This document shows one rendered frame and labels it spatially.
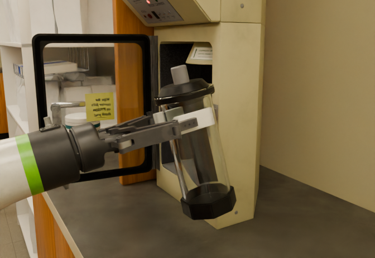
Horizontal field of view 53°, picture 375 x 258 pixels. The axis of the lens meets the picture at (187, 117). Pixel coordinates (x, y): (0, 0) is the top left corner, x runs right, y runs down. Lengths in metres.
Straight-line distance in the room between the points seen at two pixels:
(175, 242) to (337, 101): 0.60
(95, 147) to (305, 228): 0.57
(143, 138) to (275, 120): 0.80
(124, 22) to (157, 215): 0.53
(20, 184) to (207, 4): 0.48
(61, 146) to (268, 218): 0.59
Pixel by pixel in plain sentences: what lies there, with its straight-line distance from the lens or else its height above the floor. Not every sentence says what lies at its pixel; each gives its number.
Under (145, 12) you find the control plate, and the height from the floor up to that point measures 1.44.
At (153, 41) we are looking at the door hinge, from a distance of 1.07.
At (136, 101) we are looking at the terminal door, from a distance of 1.06.
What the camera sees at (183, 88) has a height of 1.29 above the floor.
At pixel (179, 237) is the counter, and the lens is 0.88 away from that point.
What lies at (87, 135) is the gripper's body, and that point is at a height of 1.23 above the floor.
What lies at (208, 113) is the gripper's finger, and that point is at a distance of 0.63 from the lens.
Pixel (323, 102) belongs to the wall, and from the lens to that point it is 1.17.
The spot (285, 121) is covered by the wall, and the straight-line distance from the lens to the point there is 1.28.
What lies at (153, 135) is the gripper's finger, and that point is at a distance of 0.57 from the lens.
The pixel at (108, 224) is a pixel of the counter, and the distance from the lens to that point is 0.95.
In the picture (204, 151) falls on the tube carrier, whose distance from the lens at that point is 0.64.
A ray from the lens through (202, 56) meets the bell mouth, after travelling 0.91.
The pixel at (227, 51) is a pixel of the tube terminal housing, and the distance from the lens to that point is 0.81.
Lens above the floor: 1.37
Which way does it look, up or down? 12 degrees down
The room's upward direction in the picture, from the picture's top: straight up
